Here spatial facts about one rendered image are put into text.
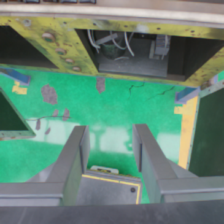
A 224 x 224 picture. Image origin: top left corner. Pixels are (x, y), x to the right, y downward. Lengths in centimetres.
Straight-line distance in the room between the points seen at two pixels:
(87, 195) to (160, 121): 96
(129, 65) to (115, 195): 101
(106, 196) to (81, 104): 93
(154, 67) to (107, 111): 87
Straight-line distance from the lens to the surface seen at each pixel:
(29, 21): 68
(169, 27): 57
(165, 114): 172
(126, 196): 145
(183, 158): 178
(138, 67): 98
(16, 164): 212
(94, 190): 147
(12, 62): 131
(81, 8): 57
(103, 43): 87
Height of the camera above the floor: 167
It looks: 81 degrees down
